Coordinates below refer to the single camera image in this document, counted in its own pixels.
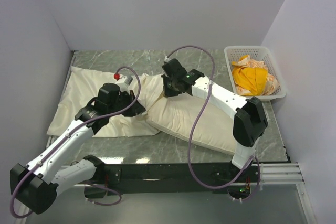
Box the white plastic basket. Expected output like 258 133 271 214
224 46 286 101

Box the black base bar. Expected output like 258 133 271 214
83 163 260 198

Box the yellow orange cloth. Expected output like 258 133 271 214
232 55 280 96

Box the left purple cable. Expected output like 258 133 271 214
9 66 143 219

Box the cream pillow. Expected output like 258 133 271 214
145 94 237 155

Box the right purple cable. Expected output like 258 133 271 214
164 45 261 205

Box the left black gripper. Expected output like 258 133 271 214
108 90 145 117

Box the cream pillowcase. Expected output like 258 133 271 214
47 67 163 138

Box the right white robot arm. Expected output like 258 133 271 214
162 59 268 182

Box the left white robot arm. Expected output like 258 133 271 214
9 82 145 219

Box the purple cable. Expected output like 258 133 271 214
9 66 143 219
164 45 261 205

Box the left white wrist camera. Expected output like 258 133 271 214
113 73 133 89

